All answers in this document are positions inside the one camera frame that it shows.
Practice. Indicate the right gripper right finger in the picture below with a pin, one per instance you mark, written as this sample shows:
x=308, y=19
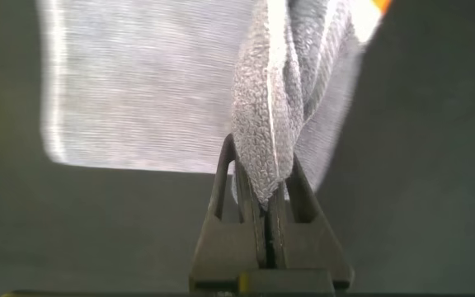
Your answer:
x=311, y=243

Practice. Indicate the grey towel with orange marks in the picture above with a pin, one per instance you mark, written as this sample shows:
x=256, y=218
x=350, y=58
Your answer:
x=147, y=90

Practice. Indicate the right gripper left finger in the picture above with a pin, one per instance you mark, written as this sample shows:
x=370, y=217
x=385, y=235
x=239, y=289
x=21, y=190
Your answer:
x=225, y=243

